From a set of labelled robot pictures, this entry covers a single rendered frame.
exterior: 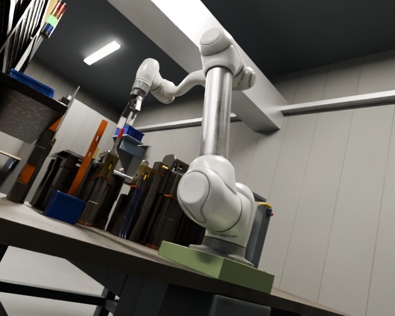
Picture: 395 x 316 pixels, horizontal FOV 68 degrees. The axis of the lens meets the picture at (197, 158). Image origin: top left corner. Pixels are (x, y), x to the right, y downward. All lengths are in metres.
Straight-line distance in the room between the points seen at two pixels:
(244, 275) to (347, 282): 2.22
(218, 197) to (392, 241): 2.42
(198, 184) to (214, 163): 0.10
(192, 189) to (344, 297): 2.46
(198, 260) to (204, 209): 0.19
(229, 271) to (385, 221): 2.39
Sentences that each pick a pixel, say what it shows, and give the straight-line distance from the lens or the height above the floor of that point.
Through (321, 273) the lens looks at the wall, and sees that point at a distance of 3.23.
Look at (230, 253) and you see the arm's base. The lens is 1.02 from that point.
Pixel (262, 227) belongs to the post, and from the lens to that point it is 1.85.
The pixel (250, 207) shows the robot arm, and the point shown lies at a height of 0.95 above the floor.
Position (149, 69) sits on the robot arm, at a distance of 1.68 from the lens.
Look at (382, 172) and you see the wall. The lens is 3.34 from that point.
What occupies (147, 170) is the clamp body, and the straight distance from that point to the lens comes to 1.52.
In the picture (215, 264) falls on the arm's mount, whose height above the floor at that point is 0.73.
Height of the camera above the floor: 0.75
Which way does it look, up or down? 17 degrees up
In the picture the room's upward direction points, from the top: 19 degrees clockwise
